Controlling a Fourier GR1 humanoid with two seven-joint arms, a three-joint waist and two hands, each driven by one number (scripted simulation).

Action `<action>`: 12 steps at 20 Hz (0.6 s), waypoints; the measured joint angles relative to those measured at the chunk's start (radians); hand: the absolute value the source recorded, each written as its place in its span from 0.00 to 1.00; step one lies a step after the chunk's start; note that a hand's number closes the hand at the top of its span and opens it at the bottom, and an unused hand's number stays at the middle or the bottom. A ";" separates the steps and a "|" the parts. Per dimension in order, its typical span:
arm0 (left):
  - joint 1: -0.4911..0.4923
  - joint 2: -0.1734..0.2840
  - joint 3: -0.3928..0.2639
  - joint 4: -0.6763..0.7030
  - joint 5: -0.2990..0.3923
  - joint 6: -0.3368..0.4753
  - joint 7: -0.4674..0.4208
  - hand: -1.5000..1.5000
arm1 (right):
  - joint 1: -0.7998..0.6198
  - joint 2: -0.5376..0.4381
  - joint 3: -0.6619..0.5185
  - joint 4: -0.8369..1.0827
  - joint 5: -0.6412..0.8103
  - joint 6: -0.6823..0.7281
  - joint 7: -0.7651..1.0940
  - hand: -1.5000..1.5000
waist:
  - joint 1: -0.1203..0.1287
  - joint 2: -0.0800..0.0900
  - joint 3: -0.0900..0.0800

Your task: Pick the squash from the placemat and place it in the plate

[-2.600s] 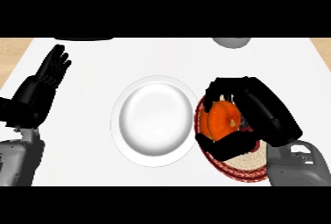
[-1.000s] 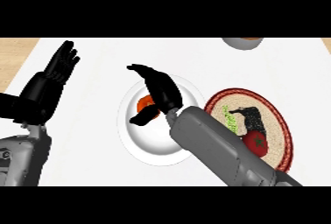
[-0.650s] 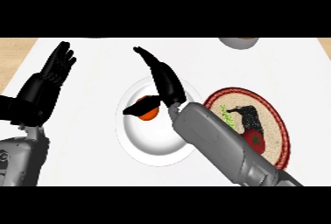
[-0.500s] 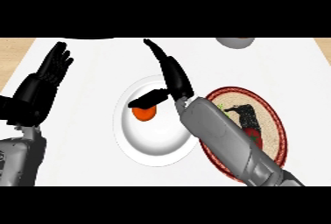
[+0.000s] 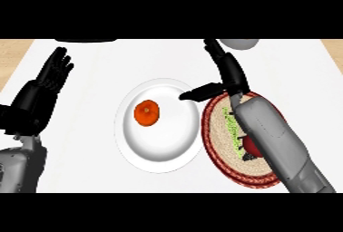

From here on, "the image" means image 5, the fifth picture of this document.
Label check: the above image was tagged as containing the white round plate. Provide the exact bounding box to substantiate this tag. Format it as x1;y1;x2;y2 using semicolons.
113;77;205;174

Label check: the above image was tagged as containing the orange squash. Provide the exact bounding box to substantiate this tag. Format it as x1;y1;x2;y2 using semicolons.
133;99;161;128

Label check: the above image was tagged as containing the woven placemat with red rim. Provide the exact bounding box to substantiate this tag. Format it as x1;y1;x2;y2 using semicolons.
199;90;292;190

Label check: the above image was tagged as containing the dark flat object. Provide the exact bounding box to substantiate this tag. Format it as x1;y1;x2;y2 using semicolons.
53;38;119;44

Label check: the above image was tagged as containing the grey rounded object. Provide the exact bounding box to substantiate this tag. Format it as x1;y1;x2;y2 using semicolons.
217;38;261;51

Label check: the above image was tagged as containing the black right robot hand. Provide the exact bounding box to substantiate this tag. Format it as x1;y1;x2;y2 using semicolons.
178;38;251;102

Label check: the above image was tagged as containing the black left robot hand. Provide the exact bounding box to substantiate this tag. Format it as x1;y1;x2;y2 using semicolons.
0;46;76;137

